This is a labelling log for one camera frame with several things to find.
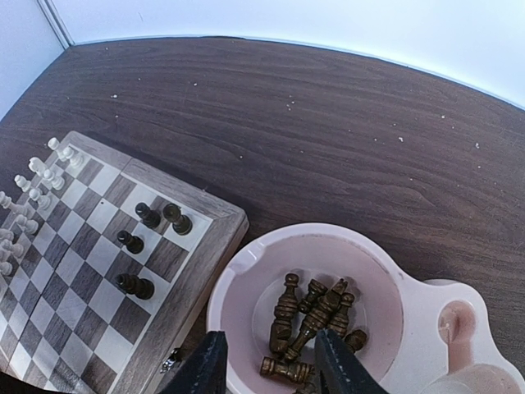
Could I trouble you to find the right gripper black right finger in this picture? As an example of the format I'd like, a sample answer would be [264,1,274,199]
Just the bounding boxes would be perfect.
[314,329,387,394]

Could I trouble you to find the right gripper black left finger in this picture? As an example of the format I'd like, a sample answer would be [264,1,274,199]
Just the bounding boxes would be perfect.
[161,331,228,394]

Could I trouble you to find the dark chess piece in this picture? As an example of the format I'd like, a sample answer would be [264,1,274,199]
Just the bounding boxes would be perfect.
[115,273,155,300]
[117,230,144,254]
[162,203,193,236]

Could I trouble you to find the dark pawn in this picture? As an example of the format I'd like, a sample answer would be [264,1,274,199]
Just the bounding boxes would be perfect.
[135,202,161,229]

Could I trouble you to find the dark chess pieces pile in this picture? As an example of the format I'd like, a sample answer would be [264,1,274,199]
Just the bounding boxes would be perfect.
[259,273,368,393]

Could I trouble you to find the wooden chess board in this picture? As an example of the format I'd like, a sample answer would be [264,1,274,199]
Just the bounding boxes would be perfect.
[1,131,249,393]

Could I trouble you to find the white chess pieces row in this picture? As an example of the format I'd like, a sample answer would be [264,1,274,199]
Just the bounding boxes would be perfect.
[1,138,84,277]

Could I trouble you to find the pink plastic double bowl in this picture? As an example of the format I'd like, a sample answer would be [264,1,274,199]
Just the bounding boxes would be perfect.
[207,223,524,393]

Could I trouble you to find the aluminium frame post left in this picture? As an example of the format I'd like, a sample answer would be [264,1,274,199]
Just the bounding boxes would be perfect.
[36,0,75,49]

